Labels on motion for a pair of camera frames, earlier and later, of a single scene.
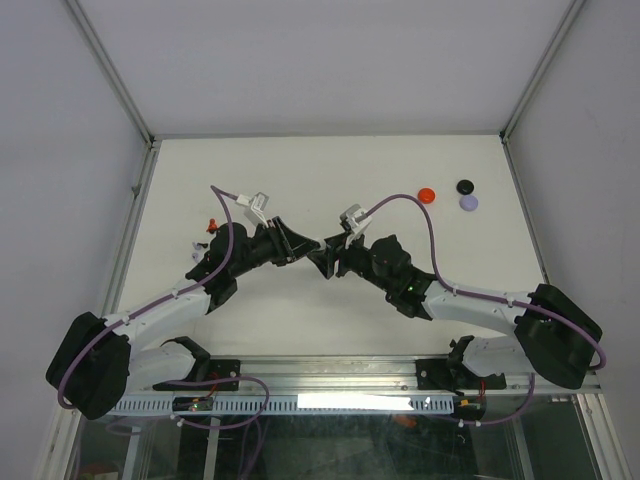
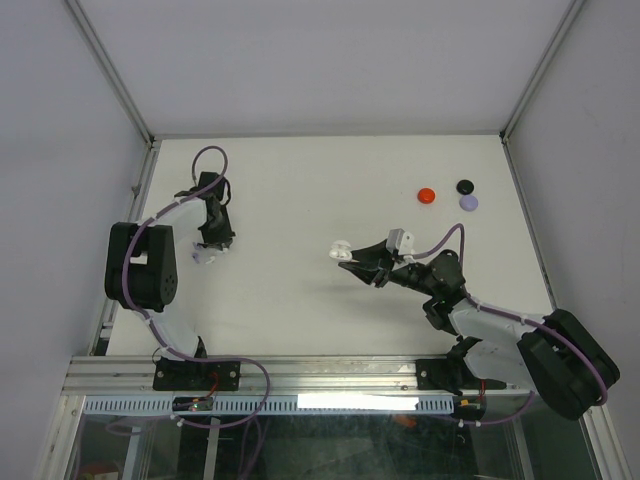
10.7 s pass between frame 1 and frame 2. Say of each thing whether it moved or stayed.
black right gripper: moved
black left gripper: moved
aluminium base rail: stayed
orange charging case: stayed
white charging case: moved
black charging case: stayed
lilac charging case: stayed
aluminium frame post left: stayed
